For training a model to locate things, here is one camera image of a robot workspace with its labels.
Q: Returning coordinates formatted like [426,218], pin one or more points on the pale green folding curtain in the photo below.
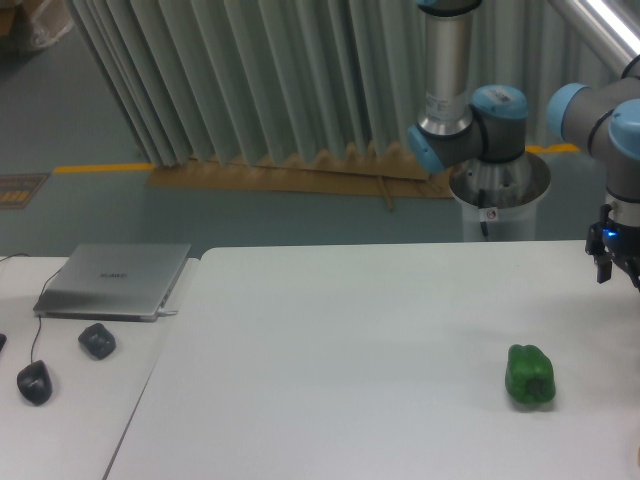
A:
[261,80]

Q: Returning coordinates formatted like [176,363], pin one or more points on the brown cardboard floor sheet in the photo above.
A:
[394,174]

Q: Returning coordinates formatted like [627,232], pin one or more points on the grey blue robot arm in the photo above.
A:
[602,123]

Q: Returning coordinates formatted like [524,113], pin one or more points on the black computer mouse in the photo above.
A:
[34,383]

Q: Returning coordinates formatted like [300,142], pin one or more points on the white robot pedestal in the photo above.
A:
[499,201]

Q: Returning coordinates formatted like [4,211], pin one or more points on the silver laptop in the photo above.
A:
[126,282]

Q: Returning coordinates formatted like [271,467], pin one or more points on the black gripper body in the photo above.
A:
[619,241]

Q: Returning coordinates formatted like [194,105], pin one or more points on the black wireless mouse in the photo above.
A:
[97,341]

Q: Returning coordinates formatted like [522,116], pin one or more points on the green bell pepper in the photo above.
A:
[529,375]

